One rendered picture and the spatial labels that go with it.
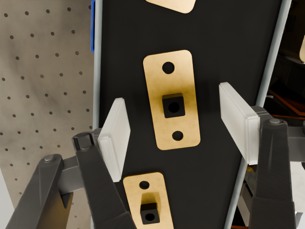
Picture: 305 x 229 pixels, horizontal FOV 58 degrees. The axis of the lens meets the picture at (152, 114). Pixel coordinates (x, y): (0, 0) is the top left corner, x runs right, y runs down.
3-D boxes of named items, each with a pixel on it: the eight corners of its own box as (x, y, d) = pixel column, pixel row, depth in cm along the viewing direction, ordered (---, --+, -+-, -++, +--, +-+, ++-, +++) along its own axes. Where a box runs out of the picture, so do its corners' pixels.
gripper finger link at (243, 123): (246, 118, 15) (260, 116, 14) (218, 82, 21) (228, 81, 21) (248, 166, 16) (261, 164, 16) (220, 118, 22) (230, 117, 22)
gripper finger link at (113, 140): (120, 182, 16) (108, 183, 16) (130, 131, 23) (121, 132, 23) (110, 136, 15) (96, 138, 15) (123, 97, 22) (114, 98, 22)
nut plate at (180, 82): (200, 143, 24) (202, 150, 23) (158, 149, 25) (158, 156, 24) (190, 48, 21) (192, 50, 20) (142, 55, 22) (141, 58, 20)
